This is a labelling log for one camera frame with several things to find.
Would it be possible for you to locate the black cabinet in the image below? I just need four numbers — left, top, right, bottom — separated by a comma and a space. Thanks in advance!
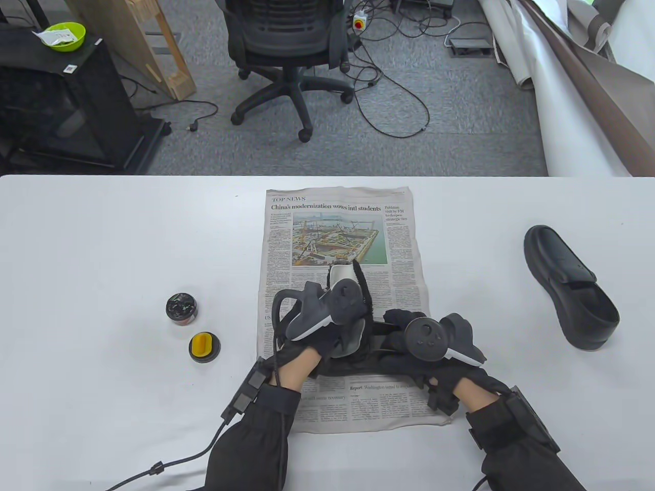
0, 23, 172, 174

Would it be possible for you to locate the printed newspaper sheet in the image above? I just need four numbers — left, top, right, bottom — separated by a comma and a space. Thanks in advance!
256, 187, 453, 435

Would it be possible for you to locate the grey hand controller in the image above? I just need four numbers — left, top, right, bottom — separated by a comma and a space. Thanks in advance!
404, 312, 488, 366
270, 279, 366, 343

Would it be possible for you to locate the person's right forearm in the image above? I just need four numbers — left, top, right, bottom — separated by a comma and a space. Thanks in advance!
453, 378, 589, 491

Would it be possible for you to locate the green plastic bowl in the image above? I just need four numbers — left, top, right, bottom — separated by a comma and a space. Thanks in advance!
40, 22, 86, 52

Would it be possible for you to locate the black leather shoe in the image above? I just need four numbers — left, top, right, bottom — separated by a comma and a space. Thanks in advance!
523, 225, 621, 351
317, 320, 425, 380

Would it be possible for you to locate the long black floor cable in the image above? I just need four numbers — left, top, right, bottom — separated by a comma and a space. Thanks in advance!
348, 31, 430, 138

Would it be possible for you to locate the person's left hand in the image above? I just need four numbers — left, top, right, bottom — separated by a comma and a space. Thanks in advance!
271, 327, 354, 382

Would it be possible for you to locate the person's right hand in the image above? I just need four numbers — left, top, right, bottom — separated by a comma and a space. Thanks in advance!
381, 308, 512, 415

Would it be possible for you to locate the black shoe polish tin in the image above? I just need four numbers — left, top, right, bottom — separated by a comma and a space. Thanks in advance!
166, 292, 199, 325

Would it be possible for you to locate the person's left forearm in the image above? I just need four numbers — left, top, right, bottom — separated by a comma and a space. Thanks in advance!
205, 348, 323, 491

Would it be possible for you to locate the white packet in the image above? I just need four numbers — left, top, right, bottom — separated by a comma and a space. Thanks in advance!
32, 28, 75, 47

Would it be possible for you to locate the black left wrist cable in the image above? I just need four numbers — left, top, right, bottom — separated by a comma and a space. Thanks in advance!
105, 417, 232, 491

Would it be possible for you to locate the grey floor box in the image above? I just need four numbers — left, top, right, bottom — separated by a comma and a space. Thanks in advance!
448, 38, 493, 57

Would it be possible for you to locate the black right wrist sensor module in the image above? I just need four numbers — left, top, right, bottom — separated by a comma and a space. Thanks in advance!
507, 386, 561, 453

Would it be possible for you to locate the wooden frame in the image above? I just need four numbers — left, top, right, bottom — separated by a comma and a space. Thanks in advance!
65, 0, 198, 101

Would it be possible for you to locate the black cable with plug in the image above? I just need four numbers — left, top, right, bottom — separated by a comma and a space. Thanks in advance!
134, 100, 219, 133

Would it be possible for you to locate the white polishing cloth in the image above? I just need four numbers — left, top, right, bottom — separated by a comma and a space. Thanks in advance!
325, 259, 374, 359

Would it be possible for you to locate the black device box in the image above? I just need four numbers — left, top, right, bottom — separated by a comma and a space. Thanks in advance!
391, 0, 455, 15

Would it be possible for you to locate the black left wrist sensor module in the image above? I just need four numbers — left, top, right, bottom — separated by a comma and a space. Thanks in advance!
221, 356, 272, 422

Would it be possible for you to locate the white and brown rolled sheet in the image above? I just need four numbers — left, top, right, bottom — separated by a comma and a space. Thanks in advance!
478, 0, 655, 177

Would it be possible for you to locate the black wrist sensor module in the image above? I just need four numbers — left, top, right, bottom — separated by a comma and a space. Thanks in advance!
221, 356, 272, 422
507, 386, 561, 453

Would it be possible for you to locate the black mesh office chair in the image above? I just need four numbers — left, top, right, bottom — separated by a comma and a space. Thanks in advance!
215, 0, 355, 143

